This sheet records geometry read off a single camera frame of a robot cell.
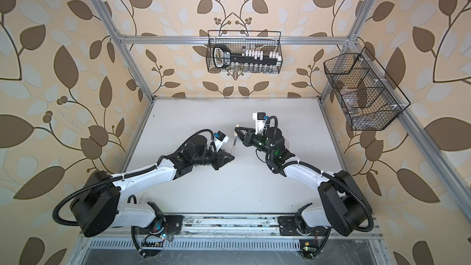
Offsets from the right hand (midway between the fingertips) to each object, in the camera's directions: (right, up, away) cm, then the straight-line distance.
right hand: (236, 130), depth 77 cm
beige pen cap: (+1, +2, 0) cm, 2 cm away
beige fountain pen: (-1, -7, +1) cm, 7 cm away
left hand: (-1, -11, +1) cm, 11 cm away
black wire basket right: (+54, +13, -4) cm, 56 cm away
